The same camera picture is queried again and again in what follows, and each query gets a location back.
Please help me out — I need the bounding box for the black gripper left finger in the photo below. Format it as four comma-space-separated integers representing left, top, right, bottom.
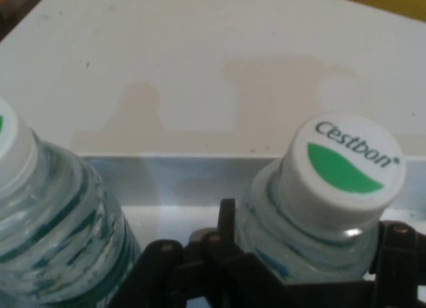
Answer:
116, 198, 294, 308

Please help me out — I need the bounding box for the clear water bottle white cap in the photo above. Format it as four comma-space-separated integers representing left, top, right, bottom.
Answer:
0, 96, 143, 308

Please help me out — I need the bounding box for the clear water bottle Cestbon cap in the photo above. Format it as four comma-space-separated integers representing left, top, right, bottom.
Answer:
232, 111, 409, 286

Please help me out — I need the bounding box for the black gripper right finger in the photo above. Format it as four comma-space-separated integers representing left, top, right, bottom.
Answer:
367, 220, 426, 308

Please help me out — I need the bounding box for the yellow object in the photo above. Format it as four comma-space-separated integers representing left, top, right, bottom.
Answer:
401, 0, 426, 27

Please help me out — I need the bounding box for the brown object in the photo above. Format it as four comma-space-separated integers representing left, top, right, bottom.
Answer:
0, 0, 16, 20

